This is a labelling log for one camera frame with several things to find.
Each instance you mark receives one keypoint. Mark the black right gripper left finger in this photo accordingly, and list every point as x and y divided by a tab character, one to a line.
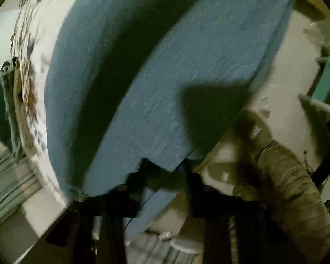
91	230

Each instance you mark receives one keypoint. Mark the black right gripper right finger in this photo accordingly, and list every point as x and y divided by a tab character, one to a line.
223	217

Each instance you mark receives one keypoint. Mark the blue denim pants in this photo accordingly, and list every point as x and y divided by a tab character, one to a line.
152	79

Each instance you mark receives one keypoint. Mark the grey striped curtain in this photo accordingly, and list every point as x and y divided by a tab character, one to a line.
18	182

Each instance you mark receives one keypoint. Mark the folded clothes stack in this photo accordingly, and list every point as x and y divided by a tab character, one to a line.
9	131

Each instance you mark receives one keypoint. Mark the teal white drying rack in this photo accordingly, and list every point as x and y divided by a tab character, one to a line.
318	99

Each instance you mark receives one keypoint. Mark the floral white bed cover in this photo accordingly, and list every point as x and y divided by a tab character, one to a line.
32	44

